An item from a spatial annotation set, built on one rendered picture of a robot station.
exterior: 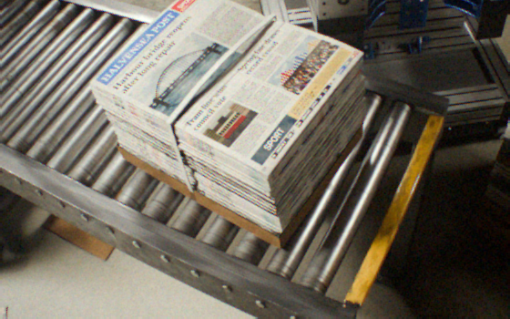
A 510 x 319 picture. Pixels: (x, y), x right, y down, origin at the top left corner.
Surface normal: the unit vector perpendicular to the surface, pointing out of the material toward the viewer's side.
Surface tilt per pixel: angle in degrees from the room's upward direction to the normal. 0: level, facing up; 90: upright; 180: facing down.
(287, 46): 3
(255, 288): 0
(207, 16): 3
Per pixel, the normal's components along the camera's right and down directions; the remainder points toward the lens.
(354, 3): 0.11, 0.77
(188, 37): -0.07, -0.58
